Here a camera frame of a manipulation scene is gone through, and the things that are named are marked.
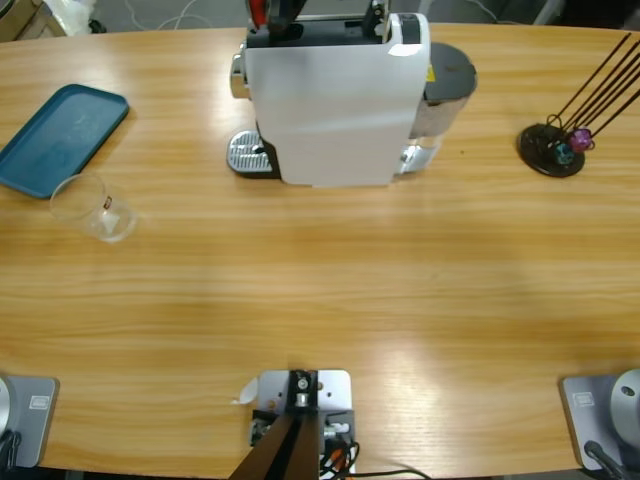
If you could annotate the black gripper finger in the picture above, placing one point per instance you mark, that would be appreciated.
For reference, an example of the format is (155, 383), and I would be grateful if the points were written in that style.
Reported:
(285, 15)

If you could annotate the red coffee capsule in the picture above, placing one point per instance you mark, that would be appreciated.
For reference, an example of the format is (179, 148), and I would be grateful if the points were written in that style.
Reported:
(257, 12)

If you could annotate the grey coffee machine lever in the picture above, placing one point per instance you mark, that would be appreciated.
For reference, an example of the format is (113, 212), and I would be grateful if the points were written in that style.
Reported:
(377, 15)

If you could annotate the clear drinking glass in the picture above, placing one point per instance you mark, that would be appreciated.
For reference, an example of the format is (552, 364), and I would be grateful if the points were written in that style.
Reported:
(95, 220)

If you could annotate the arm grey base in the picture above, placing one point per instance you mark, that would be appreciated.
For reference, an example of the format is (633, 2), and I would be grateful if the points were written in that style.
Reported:
(30, 420)
(600, 415)

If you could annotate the white capsule coffee machine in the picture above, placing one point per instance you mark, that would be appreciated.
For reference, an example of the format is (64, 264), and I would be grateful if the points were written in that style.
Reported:
(330, 110)

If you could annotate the teal coffee capsule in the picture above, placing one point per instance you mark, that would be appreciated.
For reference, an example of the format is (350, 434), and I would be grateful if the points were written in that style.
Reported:
(565, 154)

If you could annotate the purple coffee capsule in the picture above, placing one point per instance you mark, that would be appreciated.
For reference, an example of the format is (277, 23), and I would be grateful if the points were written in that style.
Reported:
(581, 140)

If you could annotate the clear water tank black lid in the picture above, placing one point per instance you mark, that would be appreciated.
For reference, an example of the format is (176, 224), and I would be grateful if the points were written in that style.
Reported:
(447, 70)

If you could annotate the small black floor object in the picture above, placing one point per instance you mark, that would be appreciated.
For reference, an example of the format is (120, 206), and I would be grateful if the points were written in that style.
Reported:
(95, 25)

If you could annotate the white plastic bag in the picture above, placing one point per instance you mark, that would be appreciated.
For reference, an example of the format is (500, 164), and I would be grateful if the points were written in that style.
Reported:
(67, 15)

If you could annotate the blue rectangular plastic tray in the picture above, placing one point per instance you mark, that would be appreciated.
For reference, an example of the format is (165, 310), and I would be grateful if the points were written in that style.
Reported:
(65, 135)

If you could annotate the brown cardboard box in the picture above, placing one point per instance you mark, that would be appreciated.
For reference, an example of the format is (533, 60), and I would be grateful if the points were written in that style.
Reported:
(17, 17)

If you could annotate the black capsule holder with rods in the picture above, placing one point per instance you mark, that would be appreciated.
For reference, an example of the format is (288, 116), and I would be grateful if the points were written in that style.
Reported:
(536, 150)

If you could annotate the white plastic stool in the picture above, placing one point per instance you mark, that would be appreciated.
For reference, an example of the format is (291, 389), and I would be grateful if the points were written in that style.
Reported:
(600, 12)

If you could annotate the white paper tab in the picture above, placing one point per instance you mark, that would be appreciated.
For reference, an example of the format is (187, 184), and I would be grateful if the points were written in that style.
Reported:
(247, 392)

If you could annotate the white block with dark post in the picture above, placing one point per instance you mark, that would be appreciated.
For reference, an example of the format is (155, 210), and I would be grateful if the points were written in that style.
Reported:
(332, 395)

